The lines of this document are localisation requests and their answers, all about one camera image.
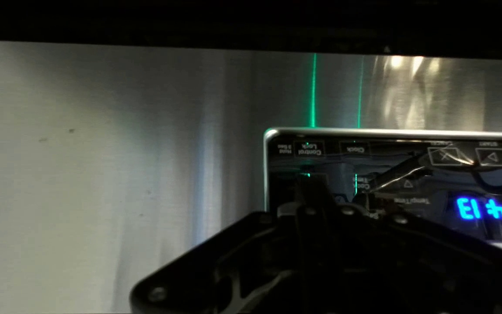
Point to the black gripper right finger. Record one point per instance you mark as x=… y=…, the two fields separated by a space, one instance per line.
x=392 y=244

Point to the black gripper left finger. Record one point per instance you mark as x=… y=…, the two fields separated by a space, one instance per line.
x=310 y=192

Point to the black glass control panel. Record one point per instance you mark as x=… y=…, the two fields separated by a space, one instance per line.
x=350 y=157

